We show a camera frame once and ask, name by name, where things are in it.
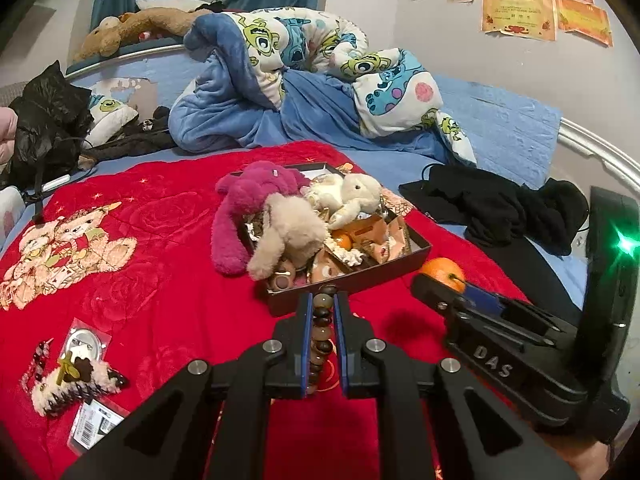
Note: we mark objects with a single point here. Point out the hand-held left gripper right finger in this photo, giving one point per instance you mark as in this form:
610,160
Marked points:
340,340

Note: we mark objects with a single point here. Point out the magenta plush bear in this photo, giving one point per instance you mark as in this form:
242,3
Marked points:
240,210

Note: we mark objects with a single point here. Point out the monster print pillow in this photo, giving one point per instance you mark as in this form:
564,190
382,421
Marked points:
110,115

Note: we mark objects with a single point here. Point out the barcode packaging card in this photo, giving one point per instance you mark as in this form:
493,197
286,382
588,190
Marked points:
95,425

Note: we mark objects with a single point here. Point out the monster print blue quilt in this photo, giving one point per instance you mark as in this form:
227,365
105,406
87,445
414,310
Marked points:
320,105

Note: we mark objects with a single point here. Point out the red printed blanket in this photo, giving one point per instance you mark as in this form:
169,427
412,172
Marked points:
175,285

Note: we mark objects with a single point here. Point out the grey bed rail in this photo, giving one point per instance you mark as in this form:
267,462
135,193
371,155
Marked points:
125,55

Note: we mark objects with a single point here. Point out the brown plush toy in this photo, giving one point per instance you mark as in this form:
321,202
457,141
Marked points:
150,22

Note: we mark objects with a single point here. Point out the blue bed sheet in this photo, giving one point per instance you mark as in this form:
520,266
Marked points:
505,115

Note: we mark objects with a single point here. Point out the black clothing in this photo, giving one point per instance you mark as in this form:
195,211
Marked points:
490,205

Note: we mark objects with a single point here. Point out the round silver badge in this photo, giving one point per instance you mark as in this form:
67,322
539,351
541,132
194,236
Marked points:
87,342

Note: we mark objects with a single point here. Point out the white bed frame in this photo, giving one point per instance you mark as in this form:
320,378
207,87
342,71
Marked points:
600,145

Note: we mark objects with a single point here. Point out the white rabbit plush toy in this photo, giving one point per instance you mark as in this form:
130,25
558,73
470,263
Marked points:
355,190

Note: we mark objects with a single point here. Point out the beaded hair clip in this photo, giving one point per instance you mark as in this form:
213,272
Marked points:
37,362

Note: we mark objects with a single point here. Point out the fluffy white hair clip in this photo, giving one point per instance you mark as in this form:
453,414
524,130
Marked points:
55,392

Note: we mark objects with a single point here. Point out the black cardboard box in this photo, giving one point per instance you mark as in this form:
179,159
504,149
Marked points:
300,301

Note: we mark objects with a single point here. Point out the orange printed snack packet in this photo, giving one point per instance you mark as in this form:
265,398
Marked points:
385,240

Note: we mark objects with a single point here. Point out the white pillow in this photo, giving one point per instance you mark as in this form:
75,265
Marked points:
170,4

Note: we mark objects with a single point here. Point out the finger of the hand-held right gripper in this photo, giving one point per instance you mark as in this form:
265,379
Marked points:
432,292
487,299

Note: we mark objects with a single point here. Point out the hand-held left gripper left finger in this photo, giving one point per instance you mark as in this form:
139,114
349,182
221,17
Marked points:
307,340

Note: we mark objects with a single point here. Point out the orange fruit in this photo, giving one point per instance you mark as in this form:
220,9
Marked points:
442,270
341,240

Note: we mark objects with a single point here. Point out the yellow wall certificate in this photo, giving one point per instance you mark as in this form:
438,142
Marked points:
517,15

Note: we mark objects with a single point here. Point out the orange wall certificate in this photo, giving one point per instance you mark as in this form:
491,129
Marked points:
585,20

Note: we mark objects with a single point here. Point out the beige plush toy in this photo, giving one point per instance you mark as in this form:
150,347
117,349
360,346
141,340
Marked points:
295,230

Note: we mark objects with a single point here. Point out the black plastic bag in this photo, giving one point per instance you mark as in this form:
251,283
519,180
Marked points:
47,115

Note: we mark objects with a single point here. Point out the dark brown garment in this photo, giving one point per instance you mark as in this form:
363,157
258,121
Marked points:
135,142

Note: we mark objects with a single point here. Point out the brown round trinket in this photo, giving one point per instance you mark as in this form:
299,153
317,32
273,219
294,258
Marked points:
281,280

